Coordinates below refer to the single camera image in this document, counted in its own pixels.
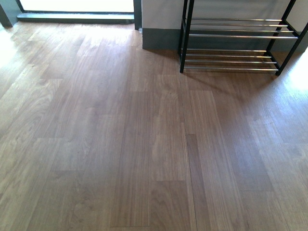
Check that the black metal shoe rack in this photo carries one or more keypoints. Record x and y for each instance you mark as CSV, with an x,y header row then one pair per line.
x,y
234,44

